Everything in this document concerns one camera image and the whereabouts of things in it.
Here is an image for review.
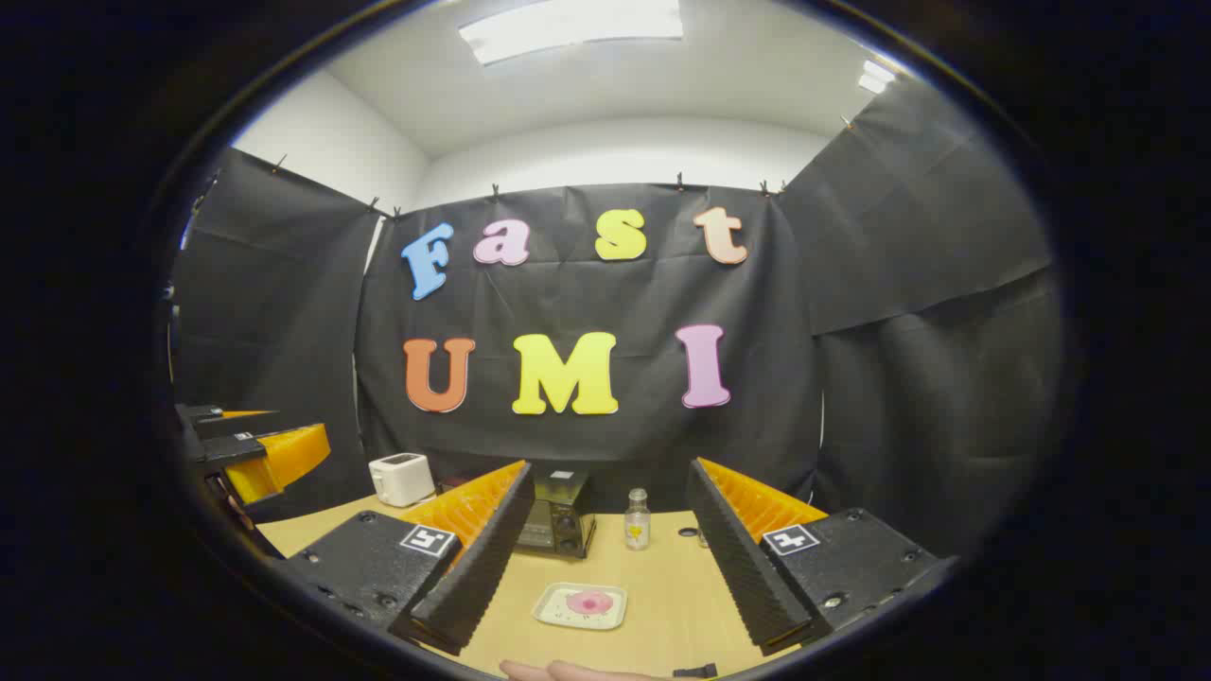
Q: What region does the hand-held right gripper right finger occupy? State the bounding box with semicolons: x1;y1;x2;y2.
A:
688;458;957;655

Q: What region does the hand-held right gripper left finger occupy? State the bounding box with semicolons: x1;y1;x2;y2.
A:
274;461;535;656

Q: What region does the white rectangular plate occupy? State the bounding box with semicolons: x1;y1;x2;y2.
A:
531;582;628;631

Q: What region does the black electric oven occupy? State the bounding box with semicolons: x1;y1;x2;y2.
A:
516;468;597;559

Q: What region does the clear glass bottle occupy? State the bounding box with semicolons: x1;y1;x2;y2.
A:
624;488;653;551

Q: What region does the white toaster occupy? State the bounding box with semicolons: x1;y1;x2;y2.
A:
368;452;436;508

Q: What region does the black backdrop cloth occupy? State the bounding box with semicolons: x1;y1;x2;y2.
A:
170;80;1065;559

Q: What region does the large ceiling light panel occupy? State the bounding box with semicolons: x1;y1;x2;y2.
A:
459;0;684;65

